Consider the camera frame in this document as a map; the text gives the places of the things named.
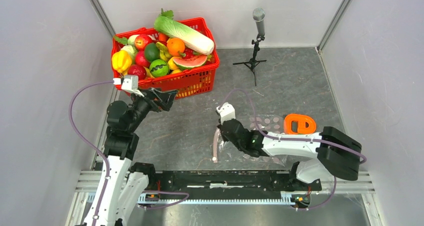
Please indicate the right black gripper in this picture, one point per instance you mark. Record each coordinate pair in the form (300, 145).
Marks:
(224, 137)

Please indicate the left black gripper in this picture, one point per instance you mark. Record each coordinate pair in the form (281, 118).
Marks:
(164, 99)

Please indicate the clear zip top bag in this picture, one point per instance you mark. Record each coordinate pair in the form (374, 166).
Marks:
(267, 122)

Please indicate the toy napa cabbage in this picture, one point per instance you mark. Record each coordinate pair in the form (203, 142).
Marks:
(194, 39)

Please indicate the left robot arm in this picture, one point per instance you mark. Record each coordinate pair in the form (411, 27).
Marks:
(122, 181)

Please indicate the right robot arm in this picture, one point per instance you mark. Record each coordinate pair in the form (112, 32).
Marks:
(328, 153)

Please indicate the red plastic basket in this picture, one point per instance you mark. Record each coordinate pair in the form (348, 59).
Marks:
(188, 82)

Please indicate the small round toy watermelon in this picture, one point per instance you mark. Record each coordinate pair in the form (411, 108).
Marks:
(159, 68)

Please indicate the toy watermelon slice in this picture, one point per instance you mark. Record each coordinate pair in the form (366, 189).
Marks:
(190, 63)

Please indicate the orange plastic tape dispenser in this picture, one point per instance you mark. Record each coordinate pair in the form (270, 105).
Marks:
(299, 124)

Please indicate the dark green toy avocado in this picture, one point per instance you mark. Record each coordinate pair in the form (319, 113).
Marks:
(151, 52)

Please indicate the toy orange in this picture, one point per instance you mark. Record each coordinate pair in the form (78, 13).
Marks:
(176, 46)

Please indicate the yellow toy bell pepper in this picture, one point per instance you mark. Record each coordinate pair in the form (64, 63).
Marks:
(121, 61)

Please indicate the red toy apple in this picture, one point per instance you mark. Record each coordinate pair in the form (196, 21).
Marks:
(141, 41)

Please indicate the black tripod stand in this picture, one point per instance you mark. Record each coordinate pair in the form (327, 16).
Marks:
(253, 62)

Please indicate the grey microphone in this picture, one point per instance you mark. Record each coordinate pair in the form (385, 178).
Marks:
(258, 16)

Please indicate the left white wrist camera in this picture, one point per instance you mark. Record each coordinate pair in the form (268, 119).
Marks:
(129, 83)

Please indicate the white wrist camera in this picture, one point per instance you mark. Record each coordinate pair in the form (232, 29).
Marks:
(226, 112)
(129, 83)

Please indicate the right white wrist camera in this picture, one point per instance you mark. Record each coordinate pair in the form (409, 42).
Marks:
(226, 112)

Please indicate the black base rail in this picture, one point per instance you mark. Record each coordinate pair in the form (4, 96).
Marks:
(230, 184)

